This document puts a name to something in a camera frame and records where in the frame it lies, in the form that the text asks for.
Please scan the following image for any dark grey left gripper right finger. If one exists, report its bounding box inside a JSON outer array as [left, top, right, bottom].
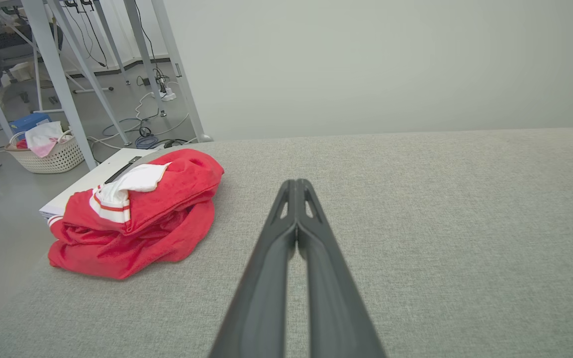
[[297, 179, 386, 358]]

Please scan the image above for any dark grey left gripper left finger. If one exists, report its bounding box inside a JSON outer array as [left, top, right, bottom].
[[209, 179, 298, 358]]

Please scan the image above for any red and white jersey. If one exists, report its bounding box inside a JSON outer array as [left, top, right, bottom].
[[47, 148, 225, 280]]

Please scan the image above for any grey fabric sofa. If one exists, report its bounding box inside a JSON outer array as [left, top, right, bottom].
[[0, 127, 573, 358]]

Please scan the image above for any white woven laundry basket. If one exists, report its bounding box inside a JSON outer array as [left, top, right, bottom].
[[4, 130, 86, 174]]

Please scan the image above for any pink and white cloth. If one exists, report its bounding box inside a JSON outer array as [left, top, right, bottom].
[[24, 121, 71, 159]]

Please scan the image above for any blue box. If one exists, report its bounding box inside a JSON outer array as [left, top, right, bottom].
[[9, 113, 52, 135]]

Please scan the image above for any white box with black handle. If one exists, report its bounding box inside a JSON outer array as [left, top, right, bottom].
[[39, 148, 158, 222]]

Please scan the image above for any white floor cable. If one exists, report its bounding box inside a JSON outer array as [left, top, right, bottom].
[[88, 92, 190, 150]]

